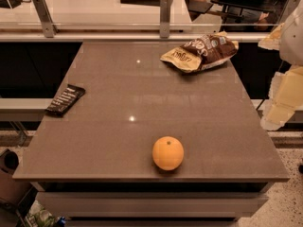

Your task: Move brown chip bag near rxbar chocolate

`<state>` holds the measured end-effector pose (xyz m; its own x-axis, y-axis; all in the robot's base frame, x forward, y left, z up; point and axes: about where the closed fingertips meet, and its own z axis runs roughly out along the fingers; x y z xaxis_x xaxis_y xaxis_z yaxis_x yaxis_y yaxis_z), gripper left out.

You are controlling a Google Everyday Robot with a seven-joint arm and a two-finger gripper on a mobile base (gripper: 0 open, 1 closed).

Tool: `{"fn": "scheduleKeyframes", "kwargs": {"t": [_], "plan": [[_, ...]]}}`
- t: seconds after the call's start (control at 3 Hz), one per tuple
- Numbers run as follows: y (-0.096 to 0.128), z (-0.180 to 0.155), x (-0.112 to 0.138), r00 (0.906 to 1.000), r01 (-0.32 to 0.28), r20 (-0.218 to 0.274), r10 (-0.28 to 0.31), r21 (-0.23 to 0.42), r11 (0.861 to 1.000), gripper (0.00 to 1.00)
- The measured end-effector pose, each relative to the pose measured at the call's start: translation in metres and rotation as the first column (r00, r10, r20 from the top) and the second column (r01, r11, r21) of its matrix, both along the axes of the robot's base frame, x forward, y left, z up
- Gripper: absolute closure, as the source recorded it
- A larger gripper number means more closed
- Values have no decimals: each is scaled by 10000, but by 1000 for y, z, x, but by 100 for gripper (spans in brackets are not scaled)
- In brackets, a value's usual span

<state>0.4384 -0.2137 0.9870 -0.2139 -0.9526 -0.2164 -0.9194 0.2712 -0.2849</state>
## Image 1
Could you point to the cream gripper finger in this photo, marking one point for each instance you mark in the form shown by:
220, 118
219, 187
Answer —
285, 97
272, 40

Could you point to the brown chip bag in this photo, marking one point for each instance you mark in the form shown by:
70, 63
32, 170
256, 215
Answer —
205, 52

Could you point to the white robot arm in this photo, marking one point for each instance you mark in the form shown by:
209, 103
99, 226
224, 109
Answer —
291, 41

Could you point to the black rxbar chocolate bar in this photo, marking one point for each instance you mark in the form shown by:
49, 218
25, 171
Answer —
61, 104

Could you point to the orange fruit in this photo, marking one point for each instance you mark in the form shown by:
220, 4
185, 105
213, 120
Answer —
168, 153

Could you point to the grey drawer cabinet under table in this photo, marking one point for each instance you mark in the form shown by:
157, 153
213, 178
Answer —
149, 206

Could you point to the green snack bags on floor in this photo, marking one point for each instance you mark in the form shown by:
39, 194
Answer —
38, 216

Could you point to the brown bin on floor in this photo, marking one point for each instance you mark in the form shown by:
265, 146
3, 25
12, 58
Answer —
12, 192

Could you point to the right metal railing bracket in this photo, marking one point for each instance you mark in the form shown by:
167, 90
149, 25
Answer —
164, 18

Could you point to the metal railing bracket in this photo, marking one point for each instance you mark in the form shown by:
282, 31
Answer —
164, 18
48, 27

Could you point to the left metal railing bracket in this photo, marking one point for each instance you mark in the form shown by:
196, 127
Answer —
48, 27

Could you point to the black object with cable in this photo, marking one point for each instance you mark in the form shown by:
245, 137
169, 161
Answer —
11, 4

